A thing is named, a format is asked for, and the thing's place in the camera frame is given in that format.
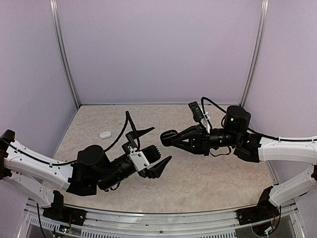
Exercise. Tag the right aluminium frame post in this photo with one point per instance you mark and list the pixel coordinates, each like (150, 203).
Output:
(256, 52)

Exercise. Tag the aluminium frame post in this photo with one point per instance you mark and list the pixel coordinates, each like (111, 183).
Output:
(63, 53)
(256, 52)

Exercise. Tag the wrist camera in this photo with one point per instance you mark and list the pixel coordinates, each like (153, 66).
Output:
(196, 111)
(138, 159)

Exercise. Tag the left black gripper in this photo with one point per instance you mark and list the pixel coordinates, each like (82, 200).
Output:
(156, 171)

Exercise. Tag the white earbud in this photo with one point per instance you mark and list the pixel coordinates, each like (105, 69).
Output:
(105, 134)

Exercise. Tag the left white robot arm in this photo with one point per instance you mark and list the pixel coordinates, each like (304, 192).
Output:
(43, 178)

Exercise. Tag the left aluminium frame post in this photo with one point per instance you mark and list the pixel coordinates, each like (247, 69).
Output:
(63, 53)

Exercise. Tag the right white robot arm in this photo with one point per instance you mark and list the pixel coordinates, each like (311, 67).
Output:
(250, 146)

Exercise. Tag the front aluminium rail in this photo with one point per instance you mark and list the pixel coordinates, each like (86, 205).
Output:
(111, 224)

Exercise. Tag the black earbud charging case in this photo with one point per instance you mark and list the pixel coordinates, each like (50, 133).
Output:
(167, 137)

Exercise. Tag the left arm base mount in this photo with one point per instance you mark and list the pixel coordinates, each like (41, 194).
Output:
(59, 212)

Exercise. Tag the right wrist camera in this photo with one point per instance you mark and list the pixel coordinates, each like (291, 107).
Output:
(196, 111)

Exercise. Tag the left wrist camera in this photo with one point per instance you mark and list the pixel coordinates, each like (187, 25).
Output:
(138, 159)

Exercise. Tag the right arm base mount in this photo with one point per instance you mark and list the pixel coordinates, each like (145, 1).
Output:
(262, 211)

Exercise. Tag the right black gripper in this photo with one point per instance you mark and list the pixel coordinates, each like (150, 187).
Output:
(199, 142)

